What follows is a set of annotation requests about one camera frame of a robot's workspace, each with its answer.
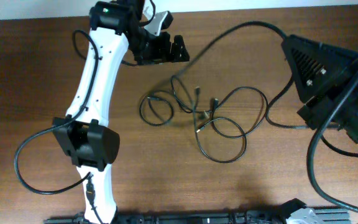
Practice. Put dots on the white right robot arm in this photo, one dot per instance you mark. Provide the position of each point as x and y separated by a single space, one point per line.
345 115

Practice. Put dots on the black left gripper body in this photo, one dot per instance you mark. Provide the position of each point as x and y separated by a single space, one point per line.
148 50

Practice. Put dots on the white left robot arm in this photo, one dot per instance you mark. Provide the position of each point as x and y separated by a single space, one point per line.
83 134

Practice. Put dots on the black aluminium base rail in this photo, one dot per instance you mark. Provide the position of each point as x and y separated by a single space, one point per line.
304 215

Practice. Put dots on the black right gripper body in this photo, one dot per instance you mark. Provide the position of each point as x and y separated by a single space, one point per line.
317 98

